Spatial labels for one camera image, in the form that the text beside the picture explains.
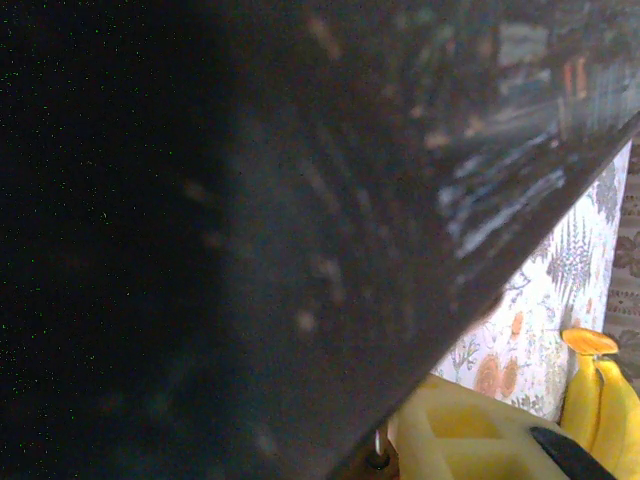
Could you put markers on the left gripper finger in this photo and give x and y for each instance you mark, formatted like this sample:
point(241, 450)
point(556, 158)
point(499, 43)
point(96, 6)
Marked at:
point(475, 440)

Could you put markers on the yellow banana bunch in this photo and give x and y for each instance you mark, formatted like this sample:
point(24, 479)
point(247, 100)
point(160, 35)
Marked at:
point(582, 400)

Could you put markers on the starry night print box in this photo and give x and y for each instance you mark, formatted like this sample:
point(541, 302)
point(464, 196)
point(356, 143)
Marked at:
point(300, 200)

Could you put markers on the floral tablecloth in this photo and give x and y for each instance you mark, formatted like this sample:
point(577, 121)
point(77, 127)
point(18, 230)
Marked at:
point(575, 250)

